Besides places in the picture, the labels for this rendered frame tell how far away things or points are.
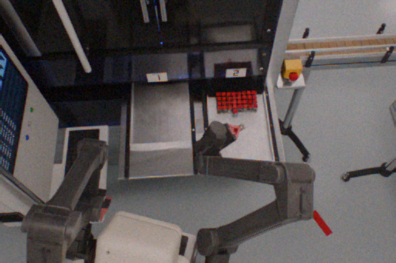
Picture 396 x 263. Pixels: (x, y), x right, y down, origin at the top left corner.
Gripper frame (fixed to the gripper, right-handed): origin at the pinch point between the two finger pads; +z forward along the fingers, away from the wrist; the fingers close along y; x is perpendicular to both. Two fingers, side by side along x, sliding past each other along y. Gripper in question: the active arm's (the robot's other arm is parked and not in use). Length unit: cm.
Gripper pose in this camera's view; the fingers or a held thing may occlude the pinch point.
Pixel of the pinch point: (237, 129)
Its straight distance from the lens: 144.6
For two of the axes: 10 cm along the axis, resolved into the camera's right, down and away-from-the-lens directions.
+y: 5.3, -4.7, -7.1
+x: -5.3, -8.4, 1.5
